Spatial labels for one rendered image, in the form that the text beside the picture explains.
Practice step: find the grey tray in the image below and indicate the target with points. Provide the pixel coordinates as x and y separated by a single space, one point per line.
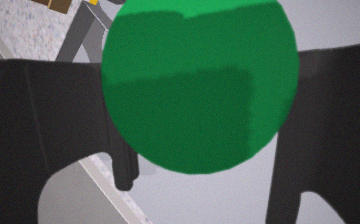
85 38

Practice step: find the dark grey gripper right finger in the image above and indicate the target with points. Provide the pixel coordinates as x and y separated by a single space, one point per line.
318 146

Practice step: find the clear bottle with grey cap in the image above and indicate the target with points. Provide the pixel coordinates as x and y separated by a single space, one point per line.
117 2

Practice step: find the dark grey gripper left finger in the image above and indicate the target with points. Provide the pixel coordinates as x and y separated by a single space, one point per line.
52 114

